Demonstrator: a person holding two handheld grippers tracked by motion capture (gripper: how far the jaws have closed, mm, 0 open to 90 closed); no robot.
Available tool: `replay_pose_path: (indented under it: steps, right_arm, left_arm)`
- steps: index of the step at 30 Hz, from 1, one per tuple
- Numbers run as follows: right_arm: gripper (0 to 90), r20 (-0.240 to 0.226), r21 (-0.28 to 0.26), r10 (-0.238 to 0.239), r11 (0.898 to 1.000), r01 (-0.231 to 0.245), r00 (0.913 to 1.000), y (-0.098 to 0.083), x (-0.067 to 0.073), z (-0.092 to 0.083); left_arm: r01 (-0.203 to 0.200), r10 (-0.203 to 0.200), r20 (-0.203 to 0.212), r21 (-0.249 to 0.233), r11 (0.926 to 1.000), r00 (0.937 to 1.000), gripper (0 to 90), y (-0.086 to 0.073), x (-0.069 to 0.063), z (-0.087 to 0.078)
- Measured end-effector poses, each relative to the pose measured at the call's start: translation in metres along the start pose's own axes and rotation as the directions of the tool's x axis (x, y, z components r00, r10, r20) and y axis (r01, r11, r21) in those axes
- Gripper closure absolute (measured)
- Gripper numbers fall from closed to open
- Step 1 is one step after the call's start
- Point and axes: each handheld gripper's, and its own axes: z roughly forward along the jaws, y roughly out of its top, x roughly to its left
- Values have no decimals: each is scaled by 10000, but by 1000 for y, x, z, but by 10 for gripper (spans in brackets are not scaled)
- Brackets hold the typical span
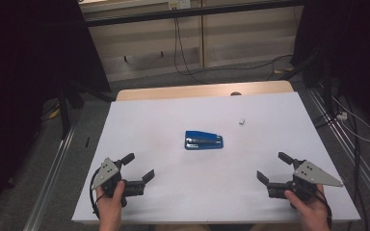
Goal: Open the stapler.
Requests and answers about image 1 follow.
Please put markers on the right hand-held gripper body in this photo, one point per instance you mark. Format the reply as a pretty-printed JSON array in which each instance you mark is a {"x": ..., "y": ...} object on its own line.
[{"x": 311, "y": 174}]

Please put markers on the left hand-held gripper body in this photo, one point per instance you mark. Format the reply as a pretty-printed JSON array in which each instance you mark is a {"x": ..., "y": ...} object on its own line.
[{"x": 109, "y": 171}]

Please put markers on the small white staple box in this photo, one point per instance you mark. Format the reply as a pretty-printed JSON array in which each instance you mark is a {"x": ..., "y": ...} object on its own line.
[{"x": 242, "y": 121}]

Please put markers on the blue stapler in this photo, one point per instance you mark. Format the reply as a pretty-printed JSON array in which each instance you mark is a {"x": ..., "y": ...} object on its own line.
[{"x": 202, "y": 141}]

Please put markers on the person's left hand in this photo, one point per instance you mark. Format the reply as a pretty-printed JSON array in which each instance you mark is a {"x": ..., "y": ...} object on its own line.
[{"x": 110, "y": 207}]

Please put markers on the person's right hand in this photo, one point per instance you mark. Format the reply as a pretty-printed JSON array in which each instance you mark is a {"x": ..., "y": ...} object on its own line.
[{"x": 313, "y": 210}]

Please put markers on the small black floor object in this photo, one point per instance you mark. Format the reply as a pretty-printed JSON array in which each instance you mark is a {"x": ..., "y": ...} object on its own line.
[{"x": 87, "y": 141}]

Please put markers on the white table cover board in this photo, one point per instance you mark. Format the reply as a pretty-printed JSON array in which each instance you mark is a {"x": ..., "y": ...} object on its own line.
[{"x": 205, "y": 192}]

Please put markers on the white power plug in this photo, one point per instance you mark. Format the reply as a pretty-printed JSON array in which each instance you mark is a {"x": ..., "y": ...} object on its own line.
[{"x": 342, "y": 115}]

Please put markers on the black tripod stand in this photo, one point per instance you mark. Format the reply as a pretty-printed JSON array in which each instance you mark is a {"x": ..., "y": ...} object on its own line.
[{"x": 65, "y": 109}]

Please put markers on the yellow tape strip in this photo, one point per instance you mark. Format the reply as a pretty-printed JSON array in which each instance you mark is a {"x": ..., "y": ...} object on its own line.
[
  {"x": 54, "y": 114},
  {"x": 284, "y": 70}
]

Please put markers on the dark round table grommet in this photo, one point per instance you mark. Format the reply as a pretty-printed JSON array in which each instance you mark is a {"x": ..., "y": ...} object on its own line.
[{"x": 236, "y": 93}]

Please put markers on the wooden table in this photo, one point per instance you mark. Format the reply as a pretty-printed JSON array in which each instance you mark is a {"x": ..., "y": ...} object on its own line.
[{"x": 189, "y": 91}]

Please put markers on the black curtain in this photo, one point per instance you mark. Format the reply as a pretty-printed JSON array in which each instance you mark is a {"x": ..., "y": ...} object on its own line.
[
  {"x": 350, "y": 48},
  {"x": 22, "y": 80}
]

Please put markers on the black horizontal bar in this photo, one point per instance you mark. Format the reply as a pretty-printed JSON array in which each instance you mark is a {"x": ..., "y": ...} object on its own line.
[{"x": 189, "y": 12}]

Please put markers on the aluminium floor rail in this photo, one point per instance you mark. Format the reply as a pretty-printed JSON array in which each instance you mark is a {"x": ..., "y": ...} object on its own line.
[
  {"x": 366, "y": 173},
  {"x": 49, "y": 179}
]

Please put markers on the white wall socket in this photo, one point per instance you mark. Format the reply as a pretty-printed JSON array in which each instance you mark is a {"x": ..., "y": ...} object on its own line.
[{"x": 179, "y": 4}]

